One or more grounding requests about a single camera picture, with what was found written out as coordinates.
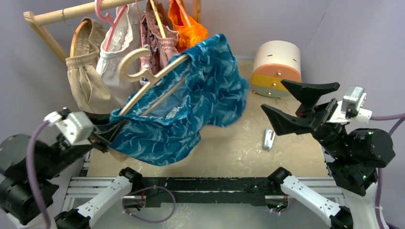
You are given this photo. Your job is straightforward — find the blue leaf-print shorts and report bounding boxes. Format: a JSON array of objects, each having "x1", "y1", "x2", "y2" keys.
[{"x1": 110, "y1": 34, "x2": 249, "y2": 166}]

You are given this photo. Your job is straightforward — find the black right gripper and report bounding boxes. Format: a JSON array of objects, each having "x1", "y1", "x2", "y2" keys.
[{"x1": 259, "y1": 78, "x2": 348, "y2": 156}]

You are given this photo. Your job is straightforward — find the white shorts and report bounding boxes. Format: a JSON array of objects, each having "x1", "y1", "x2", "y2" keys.
[{"x1": 96, "y1": 3, "x2": 141, "y2": 106}]

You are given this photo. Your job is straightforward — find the wooden clothes rack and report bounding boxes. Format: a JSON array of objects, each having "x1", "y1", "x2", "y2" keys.
[{"x1": 23, "y1": 0, "x2": 202, "y2": 63}]

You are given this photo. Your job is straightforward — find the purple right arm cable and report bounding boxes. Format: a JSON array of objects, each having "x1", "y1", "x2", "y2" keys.
[{"x1": 370, "y1": 114, "x2": 405, "y2": 229}]

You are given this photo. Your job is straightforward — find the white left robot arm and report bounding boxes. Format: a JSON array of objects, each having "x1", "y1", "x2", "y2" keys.
[{"x1": 0, "y1": 108, "x2": 142, "y2": 229}]

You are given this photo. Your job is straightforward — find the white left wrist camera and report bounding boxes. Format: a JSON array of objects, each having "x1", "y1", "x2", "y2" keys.
[{"x1": 43, "y1": 111, "x2": 94, "y2": 146}]

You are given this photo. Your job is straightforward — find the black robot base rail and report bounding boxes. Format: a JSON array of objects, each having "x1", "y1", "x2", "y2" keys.
[{"x1": 63, "y1": 167, "x2": 345, "y2": 208}]

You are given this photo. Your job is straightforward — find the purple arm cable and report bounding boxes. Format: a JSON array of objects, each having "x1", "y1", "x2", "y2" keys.
[
  {"x1": 26, "y1": 120, "x2": 53, "y2": 229},
  {"x1": 370, "y1": 114, "x2": 405, "y2": 229}
]

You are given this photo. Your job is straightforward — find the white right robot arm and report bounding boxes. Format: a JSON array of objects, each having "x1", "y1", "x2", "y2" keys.
[{"x1": 261, "y1": 80, "x2": 395, "y2": 229}]

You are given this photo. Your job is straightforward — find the orange hanger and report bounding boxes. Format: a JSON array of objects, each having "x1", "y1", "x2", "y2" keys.
[{"x1": 70, "y1": 19, "x2": 90, "y2": 57}]

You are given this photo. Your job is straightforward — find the orange shorts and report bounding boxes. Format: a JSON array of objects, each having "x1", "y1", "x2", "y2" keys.
[{"x1": 168, "y1": 0, "x2": 208, "y2": 52}]

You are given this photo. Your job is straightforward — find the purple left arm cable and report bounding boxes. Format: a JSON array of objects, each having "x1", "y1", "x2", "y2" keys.
[{"x1": 26, "y1": 120, "x2": 53, "y2": 229}]

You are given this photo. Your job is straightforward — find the yellow hanger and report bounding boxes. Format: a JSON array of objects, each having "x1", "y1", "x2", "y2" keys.
[{"x1": 149, "y1": 0, "x2": 166, "y2": 38}]

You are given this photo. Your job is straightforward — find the round pastel drawer box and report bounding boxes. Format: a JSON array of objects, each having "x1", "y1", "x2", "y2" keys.
[{"x1": 250, "y1": 41, "x2": 302, "y2": 98}]

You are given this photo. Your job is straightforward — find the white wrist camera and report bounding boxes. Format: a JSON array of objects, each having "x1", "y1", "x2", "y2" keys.
[
  {"x1": 43, "y1": 111, "x2": 94, "y2": 146},
  {"x1": 326, "y1": 86, "x2": 372, "y2": 124}
]

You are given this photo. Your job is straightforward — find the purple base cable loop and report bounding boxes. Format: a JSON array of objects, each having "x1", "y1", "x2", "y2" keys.
[{"x1": 121, "y1": 186, "x2": 176, "y2": 224}]

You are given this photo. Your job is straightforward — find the pink plastic hanger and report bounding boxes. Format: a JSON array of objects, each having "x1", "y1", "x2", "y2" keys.
[{"x1": 94, "y1": 0, "x2": 129, "y2": 53}]

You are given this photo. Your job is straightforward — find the light blue stapler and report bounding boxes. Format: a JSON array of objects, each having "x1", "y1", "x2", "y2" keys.
[{"x1": 263, "y1": 128, "x2": 276, "y2": 150}]

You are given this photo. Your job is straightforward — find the dusty pink shorts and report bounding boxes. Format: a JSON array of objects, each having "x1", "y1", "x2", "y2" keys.
[{"x1": 140, "y1": 0, "x2": 179, "y2": 74}]

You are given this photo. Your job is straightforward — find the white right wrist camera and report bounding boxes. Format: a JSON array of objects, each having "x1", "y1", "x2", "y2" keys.
[{"x1": 326, "y1": 86, "x2": 372, "y2": 124}]

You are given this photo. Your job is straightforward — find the beige shorts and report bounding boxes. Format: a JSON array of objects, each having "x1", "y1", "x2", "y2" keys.
[{"x1": 65, "y1": 17, "x2": 121, "y2": 114}]

